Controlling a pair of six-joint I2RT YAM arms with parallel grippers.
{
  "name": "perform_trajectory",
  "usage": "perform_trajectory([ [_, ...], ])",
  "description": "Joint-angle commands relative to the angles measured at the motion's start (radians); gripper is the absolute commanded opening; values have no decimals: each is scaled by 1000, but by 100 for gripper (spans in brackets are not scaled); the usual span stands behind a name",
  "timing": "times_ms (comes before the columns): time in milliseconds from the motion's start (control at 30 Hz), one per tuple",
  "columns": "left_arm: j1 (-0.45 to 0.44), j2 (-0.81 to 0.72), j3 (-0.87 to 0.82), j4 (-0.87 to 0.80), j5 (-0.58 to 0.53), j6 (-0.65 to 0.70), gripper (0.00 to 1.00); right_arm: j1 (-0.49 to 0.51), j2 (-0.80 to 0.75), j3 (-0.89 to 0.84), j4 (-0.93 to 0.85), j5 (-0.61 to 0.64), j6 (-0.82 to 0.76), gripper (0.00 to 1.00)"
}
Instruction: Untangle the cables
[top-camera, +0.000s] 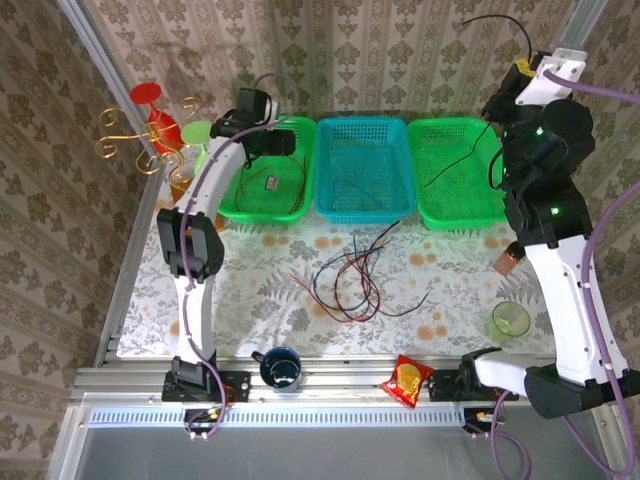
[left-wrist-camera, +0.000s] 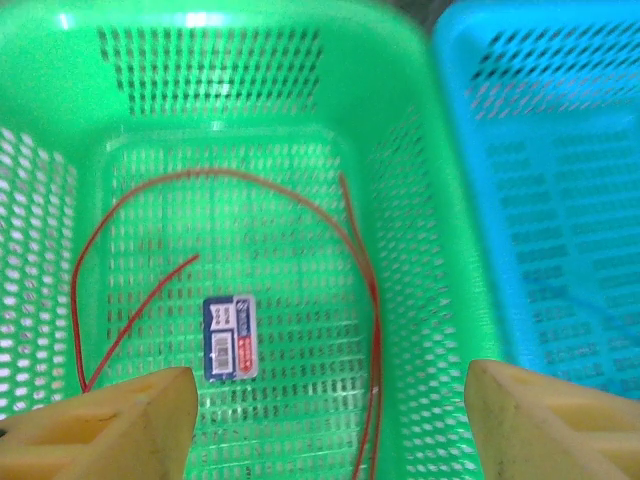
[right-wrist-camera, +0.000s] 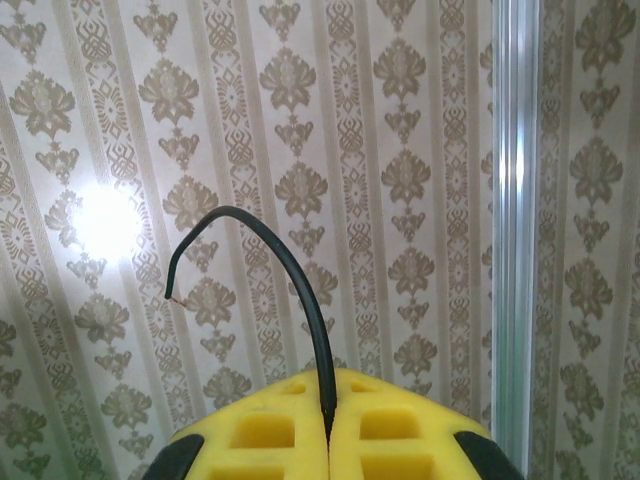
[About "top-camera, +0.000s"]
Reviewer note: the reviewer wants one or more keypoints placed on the green plastic wine glass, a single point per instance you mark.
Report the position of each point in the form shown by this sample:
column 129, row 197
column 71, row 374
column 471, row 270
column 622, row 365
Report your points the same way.
column 197, row 132

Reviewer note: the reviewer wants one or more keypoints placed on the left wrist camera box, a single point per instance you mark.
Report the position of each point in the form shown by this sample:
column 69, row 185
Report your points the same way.
column 252, row 105

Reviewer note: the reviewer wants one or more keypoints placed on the teal plastic basket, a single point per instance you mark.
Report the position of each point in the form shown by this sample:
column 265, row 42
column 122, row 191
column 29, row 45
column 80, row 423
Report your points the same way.
column 365, row 150

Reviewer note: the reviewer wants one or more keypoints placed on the dark blue mug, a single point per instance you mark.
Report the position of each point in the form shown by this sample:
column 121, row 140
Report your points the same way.
column 280, row 372

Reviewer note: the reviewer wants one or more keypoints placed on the brown bottle with black cap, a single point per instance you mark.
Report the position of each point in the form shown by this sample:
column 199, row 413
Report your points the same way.
column 506, row 262

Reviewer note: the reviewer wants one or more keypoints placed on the aluminium frame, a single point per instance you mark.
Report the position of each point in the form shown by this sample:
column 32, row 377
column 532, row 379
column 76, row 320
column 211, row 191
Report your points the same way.
column 125, row 372

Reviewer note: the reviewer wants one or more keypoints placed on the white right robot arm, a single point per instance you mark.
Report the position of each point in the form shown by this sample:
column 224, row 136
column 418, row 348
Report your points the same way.
column 565, row 300

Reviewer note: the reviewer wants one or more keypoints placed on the red snack packet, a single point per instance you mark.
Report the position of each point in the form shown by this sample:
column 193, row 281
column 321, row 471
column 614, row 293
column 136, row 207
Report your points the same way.
column 407, row 380

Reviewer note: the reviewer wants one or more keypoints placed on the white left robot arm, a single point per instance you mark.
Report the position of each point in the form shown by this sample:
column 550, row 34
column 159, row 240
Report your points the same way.
column 220, row 185

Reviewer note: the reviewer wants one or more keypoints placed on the green plastic basket with label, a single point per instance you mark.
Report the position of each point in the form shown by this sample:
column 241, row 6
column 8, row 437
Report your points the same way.
column 280, row 210

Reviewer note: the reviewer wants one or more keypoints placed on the wooden base board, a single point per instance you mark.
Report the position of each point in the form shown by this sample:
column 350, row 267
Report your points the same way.
column 181, row 192

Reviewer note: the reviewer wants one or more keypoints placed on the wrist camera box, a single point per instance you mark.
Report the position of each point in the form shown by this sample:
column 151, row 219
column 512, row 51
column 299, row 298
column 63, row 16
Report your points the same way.
column 545, row 85
column 252, row 105

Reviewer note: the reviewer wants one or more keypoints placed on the black connector box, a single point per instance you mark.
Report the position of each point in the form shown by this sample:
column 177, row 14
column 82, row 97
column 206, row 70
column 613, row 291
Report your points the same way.
column 200, row 419
column 475, row 419

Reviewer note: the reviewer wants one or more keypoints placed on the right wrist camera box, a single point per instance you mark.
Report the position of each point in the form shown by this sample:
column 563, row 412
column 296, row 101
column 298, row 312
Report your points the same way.
column 545, row 85

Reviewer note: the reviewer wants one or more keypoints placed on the floral tablecloth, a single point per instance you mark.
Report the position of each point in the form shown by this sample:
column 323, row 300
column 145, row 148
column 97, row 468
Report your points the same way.
column 250, row 310

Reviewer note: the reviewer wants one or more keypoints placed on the clear green plastic cup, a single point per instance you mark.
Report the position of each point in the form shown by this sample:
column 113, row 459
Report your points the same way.
column 510, row 322

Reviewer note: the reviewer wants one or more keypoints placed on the barcode label sticker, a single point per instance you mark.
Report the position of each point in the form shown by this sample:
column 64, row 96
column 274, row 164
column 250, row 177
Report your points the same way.
column 272, row 183

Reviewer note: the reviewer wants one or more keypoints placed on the red plastic wine glass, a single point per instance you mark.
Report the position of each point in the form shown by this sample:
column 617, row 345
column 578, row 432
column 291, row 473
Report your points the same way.
column 162, row 127

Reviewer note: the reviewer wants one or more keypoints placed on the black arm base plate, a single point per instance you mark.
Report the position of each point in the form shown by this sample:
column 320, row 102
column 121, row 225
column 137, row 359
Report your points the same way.
column 442, row 385
column 240, row 385

